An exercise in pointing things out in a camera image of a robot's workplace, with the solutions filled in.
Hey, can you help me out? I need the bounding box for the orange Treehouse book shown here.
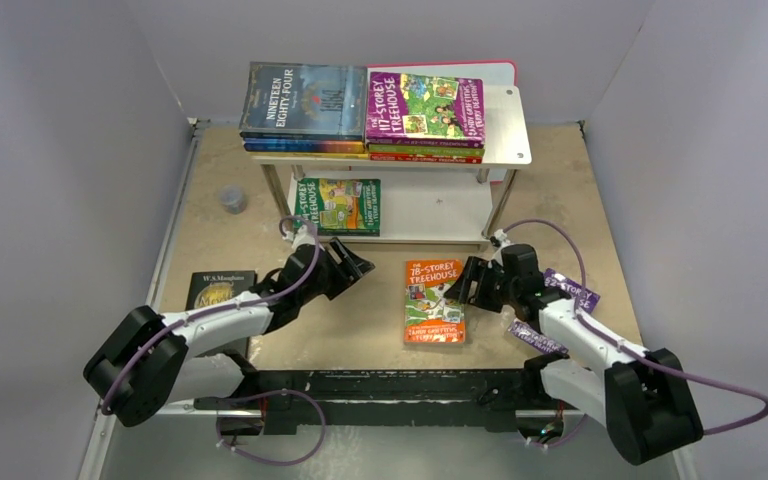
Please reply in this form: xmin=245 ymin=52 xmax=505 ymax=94
xmin=403 ymin=259 xmax=466 ymax=344

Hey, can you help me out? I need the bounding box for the dark green Treehouse book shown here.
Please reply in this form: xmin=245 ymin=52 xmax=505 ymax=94
xmin=294 ymin=177 xmax=381 ymax=237

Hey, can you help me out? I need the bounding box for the black Moon Sixpence book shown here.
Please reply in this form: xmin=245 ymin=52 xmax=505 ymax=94
xmin=185 ymin=269 xmax=258 ymax=359

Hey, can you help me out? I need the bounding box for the yellow book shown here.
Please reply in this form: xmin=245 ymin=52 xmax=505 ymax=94
xmin=248 ymin=152 xmax=370 ymax=160

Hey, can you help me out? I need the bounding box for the Nineteen Eighty-Four blue book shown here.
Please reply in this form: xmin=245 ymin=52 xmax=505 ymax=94
xmin=238 ymin=62 xmax=369 ymax=141

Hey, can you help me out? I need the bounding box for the purple Treehouse book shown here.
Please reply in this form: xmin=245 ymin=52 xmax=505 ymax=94
xmin=507 ymin=268 xmax=601 ymax=354

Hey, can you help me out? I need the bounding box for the Jane Eyre book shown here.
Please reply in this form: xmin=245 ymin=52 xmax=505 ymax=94
xmin=242 ymin=138 xmax=366 ymax=155

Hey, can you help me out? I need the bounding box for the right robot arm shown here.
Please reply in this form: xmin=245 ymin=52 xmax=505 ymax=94
xmin=444 ymin=244 xmax=704 ymax=465

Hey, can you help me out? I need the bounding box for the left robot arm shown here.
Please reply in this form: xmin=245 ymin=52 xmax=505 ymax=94
xmin=83 ymin=238 xmax=375 ymax=427

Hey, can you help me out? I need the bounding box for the white two-tier metal shelf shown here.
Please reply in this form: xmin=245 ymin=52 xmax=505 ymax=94
xmin=251 ymin=85 xmax=532 ymax=246

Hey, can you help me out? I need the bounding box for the small clear plastic cup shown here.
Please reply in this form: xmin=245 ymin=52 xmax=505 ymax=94
xmin=217 ymin=185 xmax=247 ymax=215

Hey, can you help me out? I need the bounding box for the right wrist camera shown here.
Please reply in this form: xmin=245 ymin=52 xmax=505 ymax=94
xmin=490 ymin=228 xmax=513 ymax=265

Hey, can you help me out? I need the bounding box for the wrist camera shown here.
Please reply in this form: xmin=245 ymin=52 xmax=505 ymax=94
xmin=278 ymin=216 xmax=320 ymax=250
xmin=490 ymin=228 xmax=513 ymax=265

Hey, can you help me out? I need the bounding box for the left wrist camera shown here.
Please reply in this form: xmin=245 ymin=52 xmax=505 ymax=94
xmin=278 ymin=216 xmax=320 ymax=250

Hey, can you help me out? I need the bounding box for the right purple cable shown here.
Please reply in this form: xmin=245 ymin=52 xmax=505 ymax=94
xmin=499 ymin=218 xmax=768 ymax=452

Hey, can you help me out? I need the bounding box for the black aluminium base frame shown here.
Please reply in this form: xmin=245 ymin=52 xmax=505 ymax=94
xmin=170 ymin=354 xmax=560 ymax=435

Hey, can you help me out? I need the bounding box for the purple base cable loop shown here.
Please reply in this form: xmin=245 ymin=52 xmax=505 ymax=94
xmin=216 ymin=389 xmax=328 ymax=468

